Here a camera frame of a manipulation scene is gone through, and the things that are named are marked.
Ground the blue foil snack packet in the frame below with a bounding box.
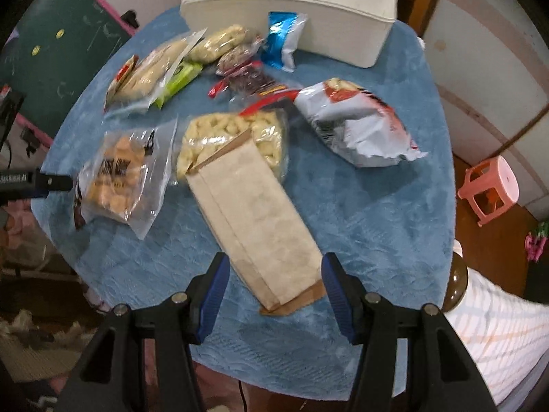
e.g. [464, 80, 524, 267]
[261, 11, 309, 73]

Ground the small black object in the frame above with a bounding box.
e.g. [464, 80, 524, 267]
[120, 9, 139, 37]

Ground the white plastic bin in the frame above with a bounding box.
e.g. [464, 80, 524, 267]
[180, 0, 397, 68]

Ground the green chalkboard with pink frame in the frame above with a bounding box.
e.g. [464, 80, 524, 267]
[0, 0, 138, 142]

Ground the blue table cover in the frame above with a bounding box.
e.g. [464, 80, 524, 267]
[30, 6, 457, 402]

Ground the small clear nut packet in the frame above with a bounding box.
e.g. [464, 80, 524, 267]
[215, 43, 264, 76]

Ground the black device on stand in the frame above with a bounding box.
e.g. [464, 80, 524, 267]
[0, 90, 26, 147]

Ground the person's striped clothing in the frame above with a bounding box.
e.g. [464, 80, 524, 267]
[444, 266, 549, 408]

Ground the biscuit bag with red-white label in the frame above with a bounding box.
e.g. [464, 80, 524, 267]
[105, 30, 207, 114]

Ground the nut packet with red label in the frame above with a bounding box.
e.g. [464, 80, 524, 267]
[208, 62, 301, 100]

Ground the green snack packet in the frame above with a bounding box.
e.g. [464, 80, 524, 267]
[154, 61, 203, 110]

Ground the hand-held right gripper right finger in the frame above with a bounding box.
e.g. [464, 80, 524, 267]
[321, 251, 498, 412]

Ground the white and red chip bag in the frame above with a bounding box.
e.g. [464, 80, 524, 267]
[294, 77, 430, 168]

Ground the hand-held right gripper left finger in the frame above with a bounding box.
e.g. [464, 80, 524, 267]
[58, 251, 232, 412]

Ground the clear bag of pale cookies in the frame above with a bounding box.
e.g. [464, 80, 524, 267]
[186, 23, 262, 64]

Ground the pink plastic stool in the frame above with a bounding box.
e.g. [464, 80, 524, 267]
[457, 156, 519, 227]

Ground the clear bag of orange crackers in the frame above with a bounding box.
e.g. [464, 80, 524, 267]
[73, 114, 178, 241]

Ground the pink toy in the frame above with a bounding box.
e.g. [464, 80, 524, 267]
[525, 221, 549, 263]

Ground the yellow puffs clear packet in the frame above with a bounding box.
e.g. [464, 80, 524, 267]
[177, 90, 327, 316]

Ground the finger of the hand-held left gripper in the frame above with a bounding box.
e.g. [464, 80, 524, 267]
[34, 173, 74, 194]

